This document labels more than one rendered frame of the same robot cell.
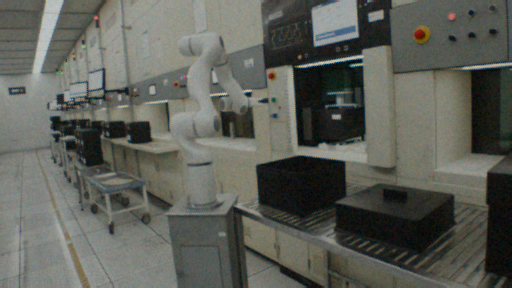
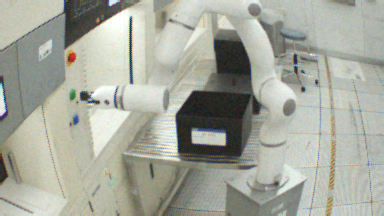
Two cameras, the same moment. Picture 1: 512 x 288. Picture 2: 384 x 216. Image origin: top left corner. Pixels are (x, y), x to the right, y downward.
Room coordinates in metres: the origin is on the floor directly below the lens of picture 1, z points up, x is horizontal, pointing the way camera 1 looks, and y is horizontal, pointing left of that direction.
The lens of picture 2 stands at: (2.72, 1.29, 1.79)
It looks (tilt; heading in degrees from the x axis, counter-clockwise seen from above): 23 degrees down; 231
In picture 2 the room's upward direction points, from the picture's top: 3 degrees counter-clockwise
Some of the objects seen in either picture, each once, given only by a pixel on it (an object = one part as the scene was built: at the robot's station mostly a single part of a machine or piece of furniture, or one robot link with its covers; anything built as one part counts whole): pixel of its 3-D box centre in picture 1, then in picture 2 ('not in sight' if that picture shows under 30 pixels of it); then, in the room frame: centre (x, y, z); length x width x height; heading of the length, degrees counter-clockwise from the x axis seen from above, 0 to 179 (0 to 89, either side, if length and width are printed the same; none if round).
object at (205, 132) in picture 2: (300, 182); (216, 122); (1.37, -0.21, 0.85); 0.28 x 0.28 x 0.17; 34
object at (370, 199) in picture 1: (394, 208); (234, 89); (1.01, -0.47, 0.83); 0.29 x 0.29 x 0.13; 38
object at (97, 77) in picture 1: (109, 83); not in sight; (4.36, 1.77, 1.59); 0.50 x 0.41 x 0.36; 125
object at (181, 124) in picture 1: (190, 138); (278, 114); (1.48, 0.25, 1.07); 0.19 x 0.12 x 0.24; 71
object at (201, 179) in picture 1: (202, 183); (271, 160); (1.47, 0.22, 0.85); 0.19 x 0.19 x 0.18
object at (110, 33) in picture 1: (131, 92); not in sight; (5.35, 1.82, 1.50); 1.52 x 0.99 x 3.00; 35
